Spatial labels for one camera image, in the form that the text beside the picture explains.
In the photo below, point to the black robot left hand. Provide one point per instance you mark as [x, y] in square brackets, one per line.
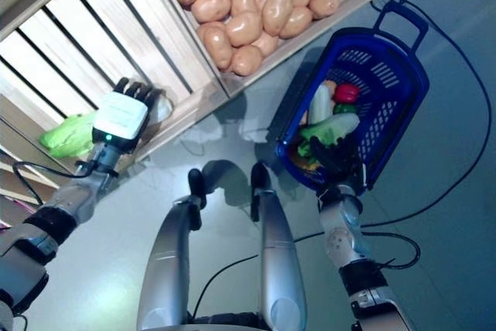
[135, 88]

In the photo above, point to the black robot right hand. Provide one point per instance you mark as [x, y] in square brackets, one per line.
[343, 164]

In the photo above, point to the blue plastic shopping basket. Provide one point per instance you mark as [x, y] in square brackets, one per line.
[414, 75]

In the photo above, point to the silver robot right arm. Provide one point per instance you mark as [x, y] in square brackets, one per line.
[341, 238]

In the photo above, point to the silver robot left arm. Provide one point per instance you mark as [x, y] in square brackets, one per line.
[77, 195]

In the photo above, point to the orange yellow vegetable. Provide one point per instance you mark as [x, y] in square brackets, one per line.
[306, 164]

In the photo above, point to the wooden slatted cabbage crate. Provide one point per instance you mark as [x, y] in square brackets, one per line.
[116, 36]

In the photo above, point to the green bell pepper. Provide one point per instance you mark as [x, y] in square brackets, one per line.
[344, 108]

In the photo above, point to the red bell pepper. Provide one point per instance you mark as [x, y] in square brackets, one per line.
[346, 93]

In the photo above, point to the silver robot right leg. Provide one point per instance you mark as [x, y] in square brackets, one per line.
[279, 261]

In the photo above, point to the silver robot leg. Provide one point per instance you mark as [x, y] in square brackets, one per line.
[279, 261]
[166, 261]

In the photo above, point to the wooden potato crate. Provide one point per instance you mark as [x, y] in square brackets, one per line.
[310, 34]

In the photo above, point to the silver robot left leg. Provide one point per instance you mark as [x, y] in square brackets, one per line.
[166, 261]

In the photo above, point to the black robot waist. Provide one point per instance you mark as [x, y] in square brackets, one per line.
[228, 323]

